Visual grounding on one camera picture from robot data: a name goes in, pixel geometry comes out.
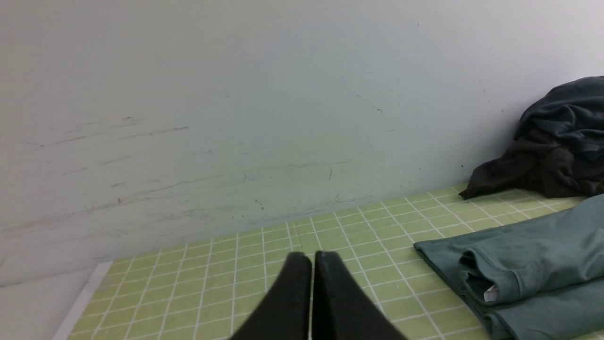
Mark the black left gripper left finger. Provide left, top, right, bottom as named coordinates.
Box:
left=231, top=252, right=312, bottom=340

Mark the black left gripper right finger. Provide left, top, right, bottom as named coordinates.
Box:
left=311, top=250, right=406, bottom=340

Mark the green long-sleeve shirt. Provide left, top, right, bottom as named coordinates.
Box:
left=414, top=195, right=604, bottom=340

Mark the green checkered tablecloth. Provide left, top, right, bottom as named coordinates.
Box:
left=54, top=185, right=582, bottom=340

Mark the dark brown crumpled garment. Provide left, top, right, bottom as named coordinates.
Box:
left=459, top=129, right=604, bottom=200

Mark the dark teal crumpled garment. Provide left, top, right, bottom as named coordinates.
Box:
left=513, top=76, right=604, bottom=161

